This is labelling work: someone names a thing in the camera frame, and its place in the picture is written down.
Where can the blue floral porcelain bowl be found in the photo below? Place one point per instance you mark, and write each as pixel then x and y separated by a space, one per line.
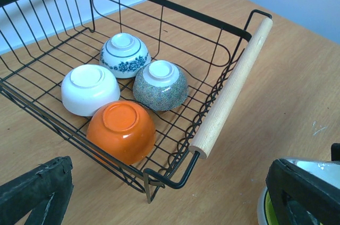
pixel 124 54

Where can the green bowl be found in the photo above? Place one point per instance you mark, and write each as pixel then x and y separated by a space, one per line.
pixel 265 211

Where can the grey scale pattern bowl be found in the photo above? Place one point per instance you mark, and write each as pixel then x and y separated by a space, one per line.
pixel 160 86

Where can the orange bowl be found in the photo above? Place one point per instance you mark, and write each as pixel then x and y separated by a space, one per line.
pixel 123 129

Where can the plain white bowl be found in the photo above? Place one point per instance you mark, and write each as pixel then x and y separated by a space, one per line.
pixel 87 88

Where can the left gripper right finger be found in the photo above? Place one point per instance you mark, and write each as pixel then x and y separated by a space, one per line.
pixel 305 191

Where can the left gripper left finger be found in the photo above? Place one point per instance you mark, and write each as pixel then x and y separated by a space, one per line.
pixel 43 193

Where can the black wire dish rack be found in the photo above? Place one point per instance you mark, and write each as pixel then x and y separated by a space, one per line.
pixel 42 40

